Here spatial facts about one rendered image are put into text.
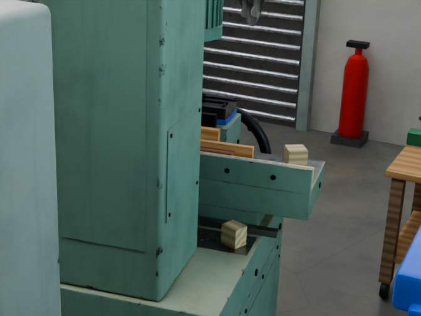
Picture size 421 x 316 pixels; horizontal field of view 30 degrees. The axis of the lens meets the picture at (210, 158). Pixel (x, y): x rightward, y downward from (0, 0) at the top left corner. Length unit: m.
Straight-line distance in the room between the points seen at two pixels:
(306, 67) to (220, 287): 3.37
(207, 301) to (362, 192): 2.67
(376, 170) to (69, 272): 3.06
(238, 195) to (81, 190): 0.43
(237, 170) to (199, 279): 0.28
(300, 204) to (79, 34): 0.62
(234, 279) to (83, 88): 0.47
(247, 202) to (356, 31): 3.10
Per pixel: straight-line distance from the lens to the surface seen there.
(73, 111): 1.34
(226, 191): 1.69
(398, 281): 0.83
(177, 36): 1.31
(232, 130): 1.88
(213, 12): 1.60
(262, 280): 1.76
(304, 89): 4.80
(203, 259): 1.58
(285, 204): 1.67
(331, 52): 4.77
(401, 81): 4.70
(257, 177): 1.66
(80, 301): 1.48
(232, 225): 1.62
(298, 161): 1.79
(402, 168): 2.92
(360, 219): 3.74
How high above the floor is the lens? 1.55
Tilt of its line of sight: 21 degrees down
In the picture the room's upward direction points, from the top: 2 degrees clockwise
